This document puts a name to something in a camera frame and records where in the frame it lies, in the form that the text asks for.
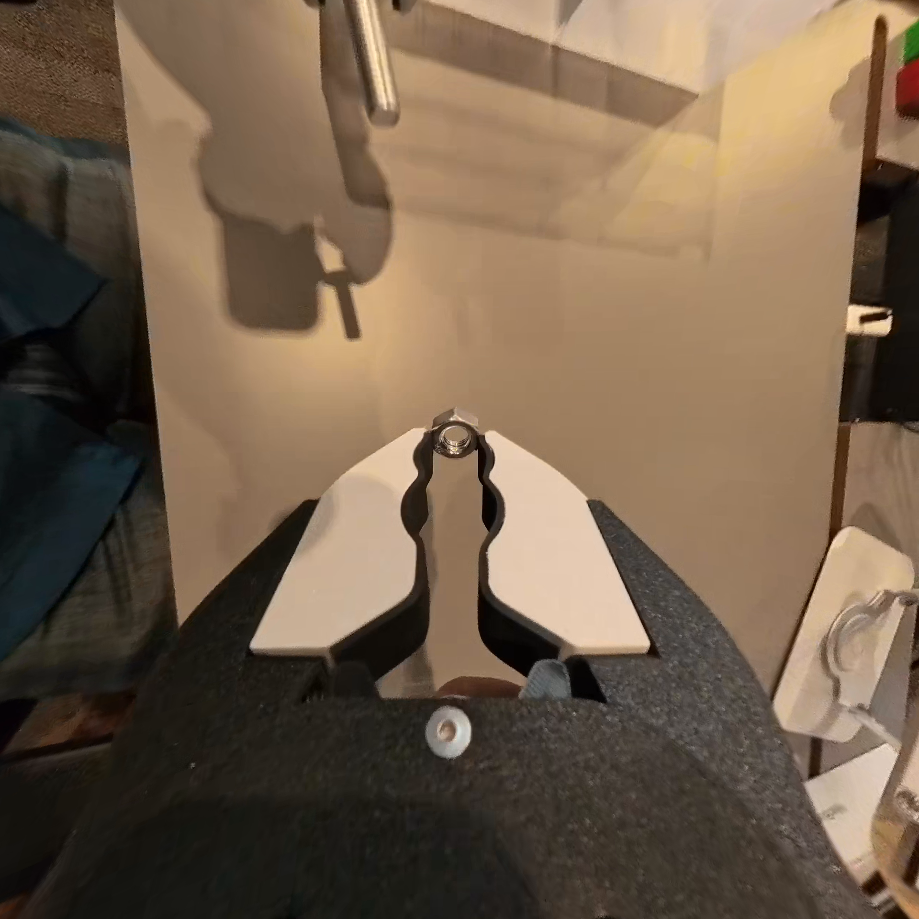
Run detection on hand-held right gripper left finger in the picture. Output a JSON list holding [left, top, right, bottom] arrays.
[[248, 428, 433, 658]]

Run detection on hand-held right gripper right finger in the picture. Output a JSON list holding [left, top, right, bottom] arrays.
[[478, 429, 652, 659]]

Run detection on steel hex bolt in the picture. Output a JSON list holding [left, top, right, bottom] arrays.
[[343, 0, 401, 129]]

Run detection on steel hex nut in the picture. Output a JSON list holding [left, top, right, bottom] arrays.
[[431, 408, 483, 460]]

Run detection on clear divided plastic bin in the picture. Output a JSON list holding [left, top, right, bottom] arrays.
[[424, 0, 848, 96]]

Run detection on person's grey jeans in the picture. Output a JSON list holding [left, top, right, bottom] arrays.
[[0, 136, 182, 699]]

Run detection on white cardboard box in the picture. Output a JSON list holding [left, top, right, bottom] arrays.
[[804, 743, 898, 891]]

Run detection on brown thin board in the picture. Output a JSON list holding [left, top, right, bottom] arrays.
[[858, 14, 919, 175]]

